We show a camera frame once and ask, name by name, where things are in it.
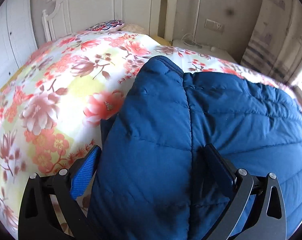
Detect blue puffer jacket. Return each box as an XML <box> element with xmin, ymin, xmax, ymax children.
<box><xmin>88</xmin><ymin>56</ymin><xmax>302</xmax><ymax>239</ymax></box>

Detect floral bed quilt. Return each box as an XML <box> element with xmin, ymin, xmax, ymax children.
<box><xmin>0</xmin><ymin>31</ymin><xmax>293</xmax><ymax>239</ymax></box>

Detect white wardrobe doors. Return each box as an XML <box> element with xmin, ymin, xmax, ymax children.
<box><xmin>0</xmin><ymin>0</ymin><xmax>37</xmax><ymax>89</ymax></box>

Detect beige striped curtain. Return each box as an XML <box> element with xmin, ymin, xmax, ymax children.
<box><xmin>240</xmin><ymin>0</ymin><xmax>302</xmax><ymax>83</ymax></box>

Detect white nightstand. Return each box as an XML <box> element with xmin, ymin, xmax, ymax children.
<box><xmin>173</xmin><ymin>39</ymin><xmax>237</xmax><ymax>63</ymax></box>

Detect patterned red blue pillow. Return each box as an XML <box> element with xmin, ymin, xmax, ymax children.
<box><xmin>87</xmin><ymin>20</ymin><xmax>125</xmax><ymax>32</ymax></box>

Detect yellow pillow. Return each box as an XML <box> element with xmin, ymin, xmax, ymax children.
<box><xmin>151</xmin><ymin>35</ymin><xmax>172</xmax><ymax>46</ymax></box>

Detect white wooden headboard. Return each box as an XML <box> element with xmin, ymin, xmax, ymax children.
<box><xmin>42</xmin><ymin>0</ymin><xmax>177</xmax><ymax>41</ymax></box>

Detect white charging cable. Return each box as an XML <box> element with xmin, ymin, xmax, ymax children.
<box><xmin>182</xmin><ymin>0</ymin><xmax>204</xmax><ymax>48</ymax></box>

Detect wall power socket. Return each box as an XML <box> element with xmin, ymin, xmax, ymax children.
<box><xmin>204</xmin><ymin>19</ymin><xmax>224</xmax><ymax>34</ymax></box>

